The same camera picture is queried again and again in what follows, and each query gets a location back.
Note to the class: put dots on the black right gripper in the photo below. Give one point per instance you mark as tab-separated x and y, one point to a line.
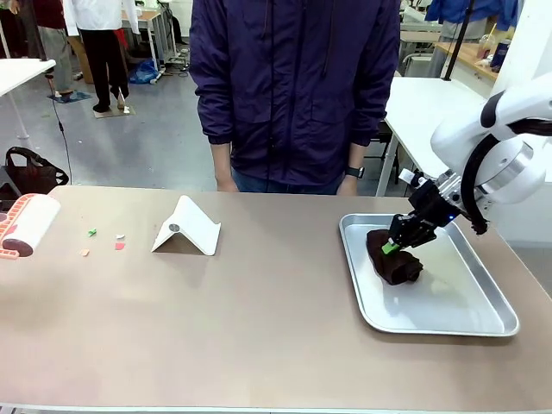
431	202

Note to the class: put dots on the dark brown cloth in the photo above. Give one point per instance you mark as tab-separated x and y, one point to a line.
394	265

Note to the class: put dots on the person's left forearm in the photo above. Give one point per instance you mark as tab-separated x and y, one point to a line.
355	156

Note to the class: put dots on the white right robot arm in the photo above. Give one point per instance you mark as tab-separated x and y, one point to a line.
509	168

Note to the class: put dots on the person's right forearm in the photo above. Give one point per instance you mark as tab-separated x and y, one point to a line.
222	158

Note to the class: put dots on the person's left hand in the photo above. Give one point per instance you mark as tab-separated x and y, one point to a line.
347	185

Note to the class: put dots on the person's right hand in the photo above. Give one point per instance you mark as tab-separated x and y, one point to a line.
227	183

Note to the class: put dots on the silver metal tray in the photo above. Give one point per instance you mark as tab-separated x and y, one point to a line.
440	302

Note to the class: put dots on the black wrist watch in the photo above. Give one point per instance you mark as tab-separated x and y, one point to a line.
355	172

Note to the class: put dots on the large white work table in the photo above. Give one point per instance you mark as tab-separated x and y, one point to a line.
431	112

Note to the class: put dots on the blue jeans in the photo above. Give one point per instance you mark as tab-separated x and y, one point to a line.
284	185

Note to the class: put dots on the person in navy jacket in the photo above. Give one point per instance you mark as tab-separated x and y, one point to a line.
293	86

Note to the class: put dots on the wooden top bench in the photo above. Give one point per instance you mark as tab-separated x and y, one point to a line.
474	58

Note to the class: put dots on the dark blue tumbler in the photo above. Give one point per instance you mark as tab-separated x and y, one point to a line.
501	55

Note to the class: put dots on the black vertical pole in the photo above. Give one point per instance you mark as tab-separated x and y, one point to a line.
458	39

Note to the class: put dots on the clear plastic drink cup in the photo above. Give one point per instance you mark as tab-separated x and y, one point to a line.
486	47

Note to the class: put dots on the white folded lint roller stand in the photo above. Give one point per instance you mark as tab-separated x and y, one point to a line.
190	230

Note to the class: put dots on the blue hanging jacket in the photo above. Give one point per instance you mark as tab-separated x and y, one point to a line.
474	13

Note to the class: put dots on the red paper scrap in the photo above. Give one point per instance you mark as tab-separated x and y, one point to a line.
119	246

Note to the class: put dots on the blue plastic bag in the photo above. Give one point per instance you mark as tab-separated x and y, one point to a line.
144	71

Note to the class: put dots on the brown cardboard floor mat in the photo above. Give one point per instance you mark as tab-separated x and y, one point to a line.
113	112

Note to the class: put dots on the bystander in white coat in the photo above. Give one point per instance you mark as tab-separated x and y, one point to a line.
101	47

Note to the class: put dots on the blue floor mat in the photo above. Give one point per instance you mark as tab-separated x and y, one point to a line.
73	95

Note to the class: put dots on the bystander in beige trousers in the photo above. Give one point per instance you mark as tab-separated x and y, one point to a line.
56	52

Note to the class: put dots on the small white side table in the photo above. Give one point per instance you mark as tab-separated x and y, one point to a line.
19	71

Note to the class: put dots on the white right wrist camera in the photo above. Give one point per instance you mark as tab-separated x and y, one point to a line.
405	176

